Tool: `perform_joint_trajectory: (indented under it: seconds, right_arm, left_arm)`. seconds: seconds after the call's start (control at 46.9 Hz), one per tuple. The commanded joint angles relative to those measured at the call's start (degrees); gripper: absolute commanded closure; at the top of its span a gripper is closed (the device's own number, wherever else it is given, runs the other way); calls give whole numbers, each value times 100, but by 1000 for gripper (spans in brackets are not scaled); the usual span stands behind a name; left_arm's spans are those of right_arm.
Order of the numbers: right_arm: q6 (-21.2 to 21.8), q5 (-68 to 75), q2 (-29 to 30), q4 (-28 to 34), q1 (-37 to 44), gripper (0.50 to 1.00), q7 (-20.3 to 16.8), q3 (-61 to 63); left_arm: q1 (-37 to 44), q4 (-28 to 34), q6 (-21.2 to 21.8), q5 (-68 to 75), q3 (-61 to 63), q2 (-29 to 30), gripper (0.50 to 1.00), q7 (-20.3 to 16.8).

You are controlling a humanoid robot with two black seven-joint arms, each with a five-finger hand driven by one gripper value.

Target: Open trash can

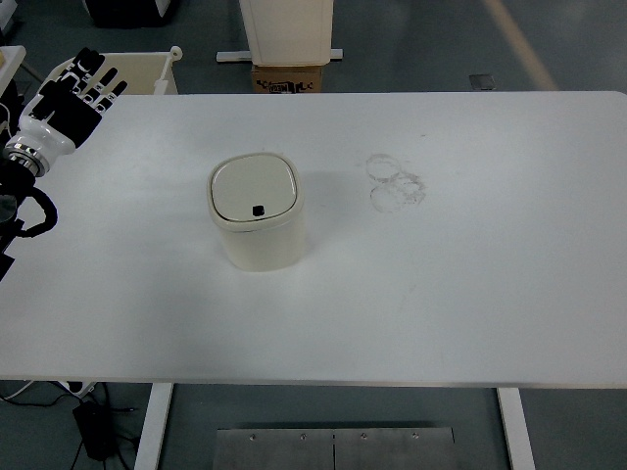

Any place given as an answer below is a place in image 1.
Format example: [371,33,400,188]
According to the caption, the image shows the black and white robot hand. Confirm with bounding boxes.
[1,48,127,177]

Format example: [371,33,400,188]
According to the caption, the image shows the cream lidded trash can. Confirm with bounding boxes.
[207,153,306,272]

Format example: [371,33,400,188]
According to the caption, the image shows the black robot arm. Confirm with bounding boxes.
[1,89,58,275]

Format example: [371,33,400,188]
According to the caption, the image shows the tall cream trash bin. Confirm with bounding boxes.
[239,0,334,67]

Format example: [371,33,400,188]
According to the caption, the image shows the black equipment top left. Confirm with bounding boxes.
[82,0,178,28]

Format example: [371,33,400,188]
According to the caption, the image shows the white metal base bar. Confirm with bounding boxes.
[216,48,344,64]

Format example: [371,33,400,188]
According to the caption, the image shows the brown cardboard box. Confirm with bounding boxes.
[251,66,323,94]

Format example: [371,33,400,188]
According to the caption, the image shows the black power adapter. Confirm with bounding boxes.
[72,401,117,461]

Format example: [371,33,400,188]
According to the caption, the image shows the white table leg left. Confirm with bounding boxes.
[134,383,174,470]

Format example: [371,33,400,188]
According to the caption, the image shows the white table leg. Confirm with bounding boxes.
[497,388,536,470]
[134,383,174,470]

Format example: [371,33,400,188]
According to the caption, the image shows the grey floor outlet cover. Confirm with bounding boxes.
[468,73,497,91]

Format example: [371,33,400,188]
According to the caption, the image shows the grey metal floor plate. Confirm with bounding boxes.
[213,428,458,469]

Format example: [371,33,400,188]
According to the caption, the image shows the white table leg right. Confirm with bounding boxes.
[497,388,536,470]

